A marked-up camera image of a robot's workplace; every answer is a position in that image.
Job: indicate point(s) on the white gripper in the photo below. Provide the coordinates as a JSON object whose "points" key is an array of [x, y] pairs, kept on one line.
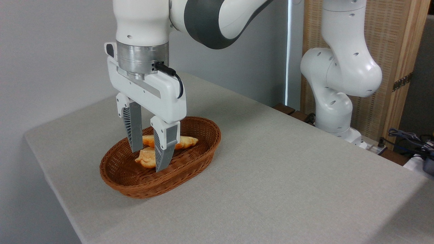
{"points": [[159, 93]]}

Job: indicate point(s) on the long golden croissant bread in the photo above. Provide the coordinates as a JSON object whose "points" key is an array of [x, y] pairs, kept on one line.
{"points": [[186, 141]]}

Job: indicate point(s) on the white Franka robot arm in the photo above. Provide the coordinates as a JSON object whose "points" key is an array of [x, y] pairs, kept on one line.
{"points": [[339, 67]]}

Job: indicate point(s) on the pale round bread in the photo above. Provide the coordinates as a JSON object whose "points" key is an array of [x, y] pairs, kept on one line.
{"points": [[146, 159]]}

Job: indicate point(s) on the brown woven wicker basket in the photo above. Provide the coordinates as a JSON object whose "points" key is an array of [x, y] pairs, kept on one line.
{"points": [[135, 181]]}

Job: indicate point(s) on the black metal screen hinge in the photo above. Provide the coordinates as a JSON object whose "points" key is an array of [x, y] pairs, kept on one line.
{"points": [[402, 81]]}

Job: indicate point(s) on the wooden woven screen panel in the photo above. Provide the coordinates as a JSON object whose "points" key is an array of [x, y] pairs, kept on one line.
{"points": [[390, 34]]}

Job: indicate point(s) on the dark grey partition panel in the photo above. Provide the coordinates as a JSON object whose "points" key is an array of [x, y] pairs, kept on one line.
{"points": [[420, 84]]}

